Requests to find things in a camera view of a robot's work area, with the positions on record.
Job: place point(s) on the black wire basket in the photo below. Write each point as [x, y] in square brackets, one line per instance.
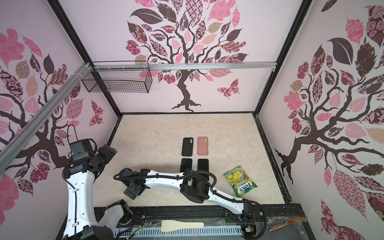
[119, 77]

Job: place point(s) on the pink phone case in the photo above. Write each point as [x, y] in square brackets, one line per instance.
[203, 146]

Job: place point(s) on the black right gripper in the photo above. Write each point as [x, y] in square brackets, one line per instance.
[130, 190]

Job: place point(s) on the brown wooden utensil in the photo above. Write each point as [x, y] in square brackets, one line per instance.
[287, 223]

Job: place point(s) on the aluminium rail left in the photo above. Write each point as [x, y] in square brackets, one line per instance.
[11, 150]

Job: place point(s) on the purple smartphone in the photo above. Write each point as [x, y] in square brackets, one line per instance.
[203, 165]

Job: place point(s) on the aluminium rail back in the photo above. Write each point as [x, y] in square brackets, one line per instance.
[199, 66]

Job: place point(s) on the aluminium rail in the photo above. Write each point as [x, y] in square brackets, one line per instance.
[11, 150]
[199, 66]

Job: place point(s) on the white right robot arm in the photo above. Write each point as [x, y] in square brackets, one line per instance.
[198, 187]

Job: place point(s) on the beige wooden spatula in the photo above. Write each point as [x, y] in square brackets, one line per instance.
[172, 225]

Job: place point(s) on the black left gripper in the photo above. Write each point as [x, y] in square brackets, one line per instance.
[108, 152]

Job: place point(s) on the white slotted cable duct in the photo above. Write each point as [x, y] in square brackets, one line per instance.
[155, 233]

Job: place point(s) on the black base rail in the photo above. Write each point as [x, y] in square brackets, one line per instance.
[214, 215]

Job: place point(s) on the black vertical frame post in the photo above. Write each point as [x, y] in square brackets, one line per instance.
[68, 27]

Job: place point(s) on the green candy bag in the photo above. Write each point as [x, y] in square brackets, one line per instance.
[240, 181]

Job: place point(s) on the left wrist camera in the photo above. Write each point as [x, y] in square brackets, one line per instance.
[81, 149]

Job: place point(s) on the black phone case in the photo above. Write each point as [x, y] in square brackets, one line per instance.
[187, 147]

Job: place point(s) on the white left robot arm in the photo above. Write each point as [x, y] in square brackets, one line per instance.
[86, 163]

